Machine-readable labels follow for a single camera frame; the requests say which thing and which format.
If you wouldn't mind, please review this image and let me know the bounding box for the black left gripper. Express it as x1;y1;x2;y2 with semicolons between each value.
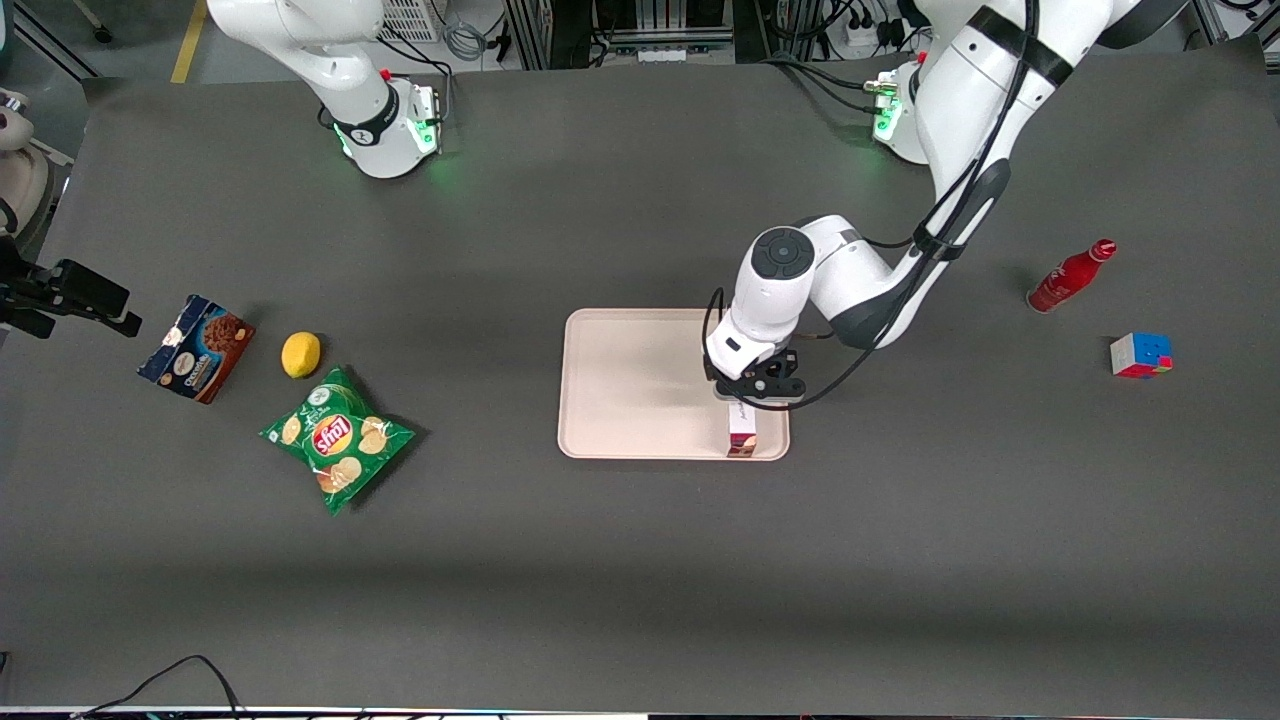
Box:
703;345;806;398

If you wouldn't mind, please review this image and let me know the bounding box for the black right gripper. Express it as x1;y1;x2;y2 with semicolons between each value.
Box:
0;258;143;339

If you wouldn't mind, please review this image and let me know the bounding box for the beige plastic tray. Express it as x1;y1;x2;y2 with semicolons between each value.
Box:
557;308;791;462

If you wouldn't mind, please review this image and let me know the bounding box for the blue chocolate cookie box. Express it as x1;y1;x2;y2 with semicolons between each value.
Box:
137;294;256;405

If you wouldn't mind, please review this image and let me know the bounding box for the white perforated box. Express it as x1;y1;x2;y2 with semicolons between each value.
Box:
378;0;442;44

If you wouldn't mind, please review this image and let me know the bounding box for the beige rounded object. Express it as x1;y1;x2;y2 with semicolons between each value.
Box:
0;88;56;241

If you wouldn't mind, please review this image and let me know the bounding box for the yellow lemon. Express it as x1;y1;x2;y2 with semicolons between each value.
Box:
281;331;323;380

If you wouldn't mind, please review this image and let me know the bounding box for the green chips bag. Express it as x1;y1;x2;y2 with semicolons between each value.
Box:
259;366;417;517

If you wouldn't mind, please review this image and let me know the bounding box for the red bottle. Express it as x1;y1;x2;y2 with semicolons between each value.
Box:
1027;238;1118;315

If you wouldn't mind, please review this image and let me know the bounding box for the white power strip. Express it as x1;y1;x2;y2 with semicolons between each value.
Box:
840;10;886;58

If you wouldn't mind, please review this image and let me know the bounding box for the aluminium equipment rack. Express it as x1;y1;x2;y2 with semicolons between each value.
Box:
503;0;761;71

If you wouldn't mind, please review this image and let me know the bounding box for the colourful puzzle cube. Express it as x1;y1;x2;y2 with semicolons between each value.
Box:
1109;332;1174;380

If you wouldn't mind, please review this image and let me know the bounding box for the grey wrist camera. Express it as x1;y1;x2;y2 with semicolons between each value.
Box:
715;382;807;407

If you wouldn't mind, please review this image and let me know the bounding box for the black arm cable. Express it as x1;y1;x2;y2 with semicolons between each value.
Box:
702;0;1036;413

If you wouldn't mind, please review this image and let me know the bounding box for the black base cable bundle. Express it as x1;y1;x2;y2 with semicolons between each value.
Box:
765;52;886;113

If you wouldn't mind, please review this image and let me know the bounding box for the thin black cable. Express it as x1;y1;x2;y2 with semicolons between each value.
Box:
70;655;246;720

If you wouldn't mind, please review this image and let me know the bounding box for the grey coiled cable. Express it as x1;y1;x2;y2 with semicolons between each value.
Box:
441;15;491;63

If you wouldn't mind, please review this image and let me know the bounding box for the metal frame with cables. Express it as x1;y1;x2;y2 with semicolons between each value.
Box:
1190;0;1280;46

